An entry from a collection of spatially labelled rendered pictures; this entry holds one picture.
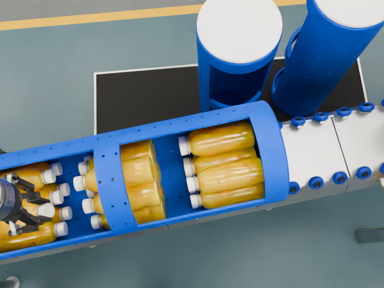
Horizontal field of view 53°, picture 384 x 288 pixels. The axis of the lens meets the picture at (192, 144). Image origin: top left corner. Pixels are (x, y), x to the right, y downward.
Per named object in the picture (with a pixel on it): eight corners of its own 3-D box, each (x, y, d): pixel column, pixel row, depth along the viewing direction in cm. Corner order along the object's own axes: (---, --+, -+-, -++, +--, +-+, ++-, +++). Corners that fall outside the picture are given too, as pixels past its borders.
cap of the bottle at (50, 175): (43, 170, 107) (49, 168, 107) (48, 170, 110) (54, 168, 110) (46, 183, 106) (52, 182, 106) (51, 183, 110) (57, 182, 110)
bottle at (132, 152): (149, 144, 104) (80, 159, 104) (155, 170, 106) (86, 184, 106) (151, 139, 111) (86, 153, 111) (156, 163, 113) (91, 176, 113)
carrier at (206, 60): (191, 107, 213) (220, 148, 207) (179, 15, 129) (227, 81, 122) (233, 80, 217) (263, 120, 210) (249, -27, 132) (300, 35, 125)
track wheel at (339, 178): (349, 173, 117) (346, 168, 119) (334, 176, 117) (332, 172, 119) (348, 184, 120) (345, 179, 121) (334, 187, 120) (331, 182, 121)
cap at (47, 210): (35, 210, 96) (40, 208, 95) (43, 200, 99) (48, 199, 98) (44, 222, 97) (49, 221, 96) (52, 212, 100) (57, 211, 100)
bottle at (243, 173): (262, 180, 109) (195, 194, 109) (256, 155, 109) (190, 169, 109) (267, 184, 102) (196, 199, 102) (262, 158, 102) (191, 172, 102)
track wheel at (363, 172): (373, 168, 117) (370, 164, 119) (359, 171, 117) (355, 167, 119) (371, 179, 120) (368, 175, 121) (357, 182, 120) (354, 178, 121)
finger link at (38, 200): (26, 202, 92) (26, 199, 92) (39, 204, 98) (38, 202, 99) (38, 199, 92) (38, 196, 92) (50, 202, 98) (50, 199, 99)
